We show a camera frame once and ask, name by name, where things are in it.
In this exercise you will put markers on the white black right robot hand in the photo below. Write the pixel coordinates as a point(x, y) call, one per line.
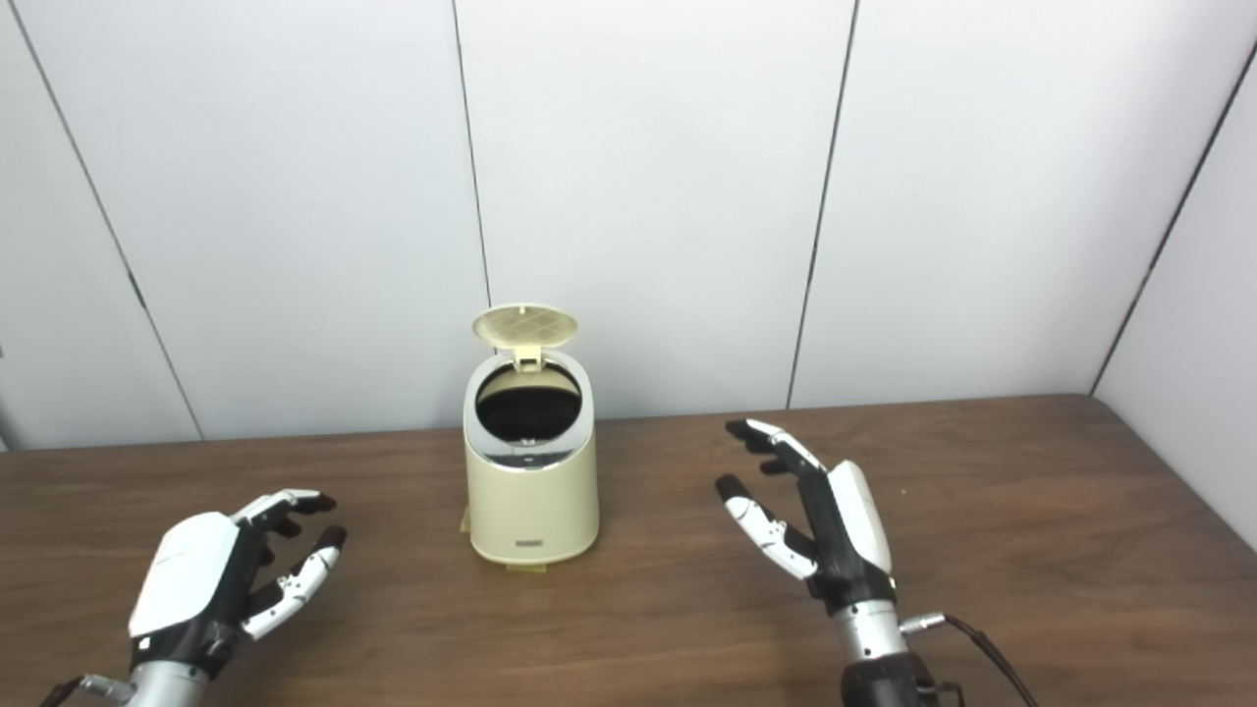
point(849, 540)

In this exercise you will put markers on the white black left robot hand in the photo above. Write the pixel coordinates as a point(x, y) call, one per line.
point(187, 579)

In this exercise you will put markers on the cream-colored bin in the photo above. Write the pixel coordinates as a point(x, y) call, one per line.
point(530, 511)

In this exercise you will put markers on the round cream bin lid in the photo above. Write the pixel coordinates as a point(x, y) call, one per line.
point(525, 324)

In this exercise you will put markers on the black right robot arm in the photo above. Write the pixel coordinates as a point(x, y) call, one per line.
point(879, 668)

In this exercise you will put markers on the wide yellow tape piece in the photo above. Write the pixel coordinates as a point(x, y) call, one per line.
point(526, 566)

